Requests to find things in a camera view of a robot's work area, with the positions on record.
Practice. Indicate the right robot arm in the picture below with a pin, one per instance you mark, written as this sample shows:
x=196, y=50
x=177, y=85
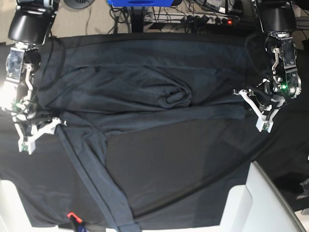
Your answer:
x=30, y=27

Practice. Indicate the grey round floor base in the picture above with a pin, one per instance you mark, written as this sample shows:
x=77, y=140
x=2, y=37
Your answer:
x=78, y=4

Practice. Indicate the dark grey T-shirt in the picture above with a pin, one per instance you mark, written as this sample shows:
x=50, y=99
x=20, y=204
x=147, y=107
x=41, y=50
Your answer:
x=150, y=124

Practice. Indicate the white chair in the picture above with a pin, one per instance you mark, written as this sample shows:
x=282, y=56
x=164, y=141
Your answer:
x=258, y=206

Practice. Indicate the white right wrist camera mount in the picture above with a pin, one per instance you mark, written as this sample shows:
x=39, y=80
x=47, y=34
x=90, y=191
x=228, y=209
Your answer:
x=27, y=142

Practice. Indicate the black table cloth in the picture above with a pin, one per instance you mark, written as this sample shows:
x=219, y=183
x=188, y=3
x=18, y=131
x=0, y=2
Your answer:
x=49, y=188

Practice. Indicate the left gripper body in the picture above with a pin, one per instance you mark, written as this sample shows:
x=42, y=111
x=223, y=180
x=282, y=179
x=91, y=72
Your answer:
x=267, y=99

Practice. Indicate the blue plastic bin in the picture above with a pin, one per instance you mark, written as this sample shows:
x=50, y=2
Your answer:
x=140, y=3

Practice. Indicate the white power strip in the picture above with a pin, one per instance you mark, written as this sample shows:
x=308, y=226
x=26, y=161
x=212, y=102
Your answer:
x=183, y=18

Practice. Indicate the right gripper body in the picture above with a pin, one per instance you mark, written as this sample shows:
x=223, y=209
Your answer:
x=29, y=120

